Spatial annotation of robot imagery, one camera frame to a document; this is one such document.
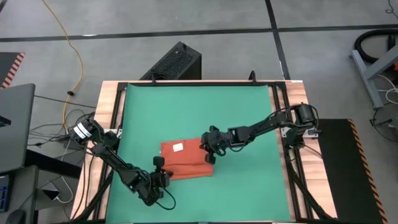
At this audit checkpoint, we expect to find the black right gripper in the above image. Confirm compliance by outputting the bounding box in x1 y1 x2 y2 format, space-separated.
201 125 238 166

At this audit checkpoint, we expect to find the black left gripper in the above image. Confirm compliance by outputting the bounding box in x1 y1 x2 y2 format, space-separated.
136 156 174 207

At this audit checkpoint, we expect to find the orange towel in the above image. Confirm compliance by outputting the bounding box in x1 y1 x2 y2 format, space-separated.
160 138 215 181

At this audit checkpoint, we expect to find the green table mat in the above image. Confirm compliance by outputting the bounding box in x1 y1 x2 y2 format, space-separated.
105 83 292 223

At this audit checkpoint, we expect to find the black computer tower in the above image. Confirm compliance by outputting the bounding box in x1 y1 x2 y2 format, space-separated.
139 41 202 81

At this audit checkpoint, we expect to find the black desk beam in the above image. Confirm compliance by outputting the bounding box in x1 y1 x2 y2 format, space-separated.
24 149 83 180

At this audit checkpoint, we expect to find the black orange-striped floor mat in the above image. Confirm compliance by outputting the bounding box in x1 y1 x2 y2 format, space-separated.
0 52 25 90
314 118 389 224

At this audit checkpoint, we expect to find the grey desk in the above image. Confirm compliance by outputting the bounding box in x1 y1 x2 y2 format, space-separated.
0 164 40 224

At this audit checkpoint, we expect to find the black computer mouse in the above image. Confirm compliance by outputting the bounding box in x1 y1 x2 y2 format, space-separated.
6 208 26 224

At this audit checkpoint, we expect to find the grey metal stand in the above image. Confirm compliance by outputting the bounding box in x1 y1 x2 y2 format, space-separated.
350 43 398 110

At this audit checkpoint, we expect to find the black metal table frame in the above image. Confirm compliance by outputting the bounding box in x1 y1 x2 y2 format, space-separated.
73 70 338 224

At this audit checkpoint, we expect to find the thin black floor cable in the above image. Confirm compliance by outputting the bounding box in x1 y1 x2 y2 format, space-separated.
33 90 97 110

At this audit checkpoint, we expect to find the yellow extension cable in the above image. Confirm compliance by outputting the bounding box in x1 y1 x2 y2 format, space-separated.
41 0 85 130

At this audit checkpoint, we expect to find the white floor cable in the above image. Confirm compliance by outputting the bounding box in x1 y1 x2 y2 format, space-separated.
376 74 398 106

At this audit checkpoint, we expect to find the black hose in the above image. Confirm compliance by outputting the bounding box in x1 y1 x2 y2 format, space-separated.
354 29 398 65

